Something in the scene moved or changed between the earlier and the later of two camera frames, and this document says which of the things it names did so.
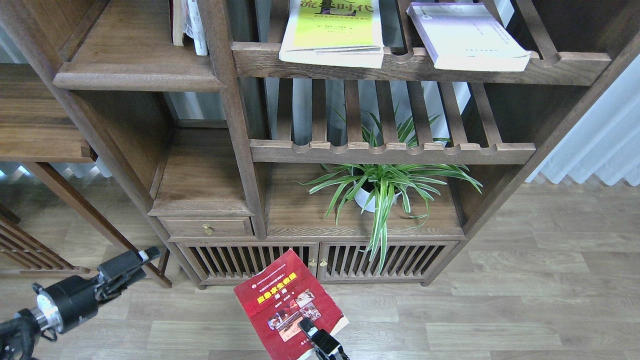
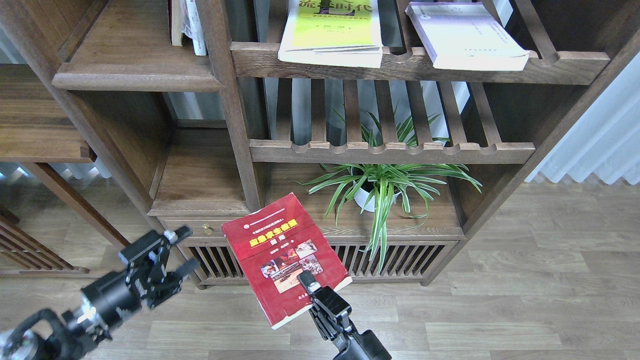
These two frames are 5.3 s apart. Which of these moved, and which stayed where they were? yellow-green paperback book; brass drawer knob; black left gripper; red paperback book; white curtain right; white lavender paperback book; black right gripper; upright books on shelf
Moved: black left gripper; red paperback book; black right gripper
Stayed: brass drawer knob; white curtain right; white lavender paperback book; upright books on shelf; yellow-green paperback book
